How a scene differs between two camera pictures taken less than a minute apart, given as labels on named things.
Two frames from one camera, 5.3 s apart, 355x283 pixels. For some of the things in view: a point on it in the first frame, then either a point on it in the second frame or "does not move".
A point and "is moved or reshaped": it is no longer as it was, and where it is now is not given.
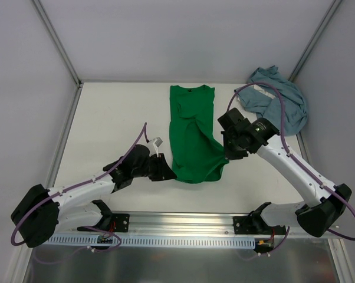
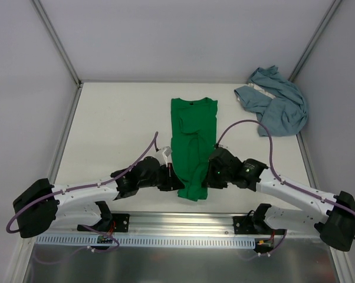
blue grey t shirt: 295,108 does not move
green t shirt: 198,155 is moved or reshaped
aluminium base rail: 174,224 does not move
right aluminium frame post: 329,15 does not move
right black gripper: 230,145 -> 211,173
